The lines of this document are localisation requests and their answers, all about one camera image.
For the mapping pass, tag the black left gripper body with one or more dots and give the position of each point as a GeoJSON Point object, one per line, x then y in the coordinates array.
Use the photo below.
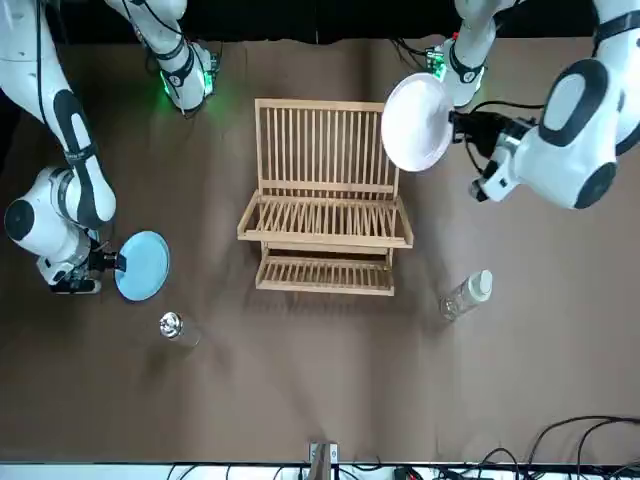
{"type": "Point", "coordinates": [487, 129]}

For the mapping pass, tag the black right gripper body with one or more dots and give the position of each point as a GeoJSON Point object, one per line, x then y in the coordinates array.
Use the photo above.
{"type": "Point", "coordinates": [103, 261]}

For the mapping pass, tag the blue plate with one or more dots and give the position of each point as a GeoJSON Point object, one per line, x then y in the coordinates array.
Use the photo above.
{"type": "Point", "coordinates": [145, 265]}

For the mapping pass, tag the pale plate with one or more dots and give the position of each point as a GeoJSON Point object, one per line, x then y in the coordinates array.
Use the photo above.
{"type": "Point", "coordinates": [417, 122]}

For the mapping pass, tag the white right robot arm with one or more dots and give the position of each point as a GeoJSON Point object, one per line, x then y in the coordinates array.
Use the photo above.
{"type": "Point", "coordinates": [30, 60]}

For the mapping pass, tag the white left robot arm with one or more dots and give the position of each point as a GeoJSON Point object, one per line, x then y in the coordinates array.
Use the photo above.
{"type": "Point", "coordinates": [565, 150]}

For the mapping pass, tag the wooden dish rack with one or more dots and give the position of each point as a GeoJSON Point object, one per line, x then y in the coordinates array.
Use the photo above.
{"type": "Point", "coordinates": [325, 237]}

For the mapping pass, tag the clear bottle silver stopper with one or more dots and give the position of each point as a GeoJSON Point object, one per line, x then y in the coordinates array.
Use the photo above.
{"type": "Point", "coordinates": [172, 325]}

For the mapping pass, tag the clear bottle grey cap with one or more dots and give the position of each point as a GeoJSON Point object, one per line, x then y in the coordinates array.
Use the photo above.
{"type": "Point", "coordinates": [467, 295]}

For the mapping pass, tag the aluminium camera post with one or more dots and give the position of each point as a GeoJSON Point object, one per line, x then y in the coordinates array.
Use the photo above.
{"type": "Point", "coordinates": [322, 460]}

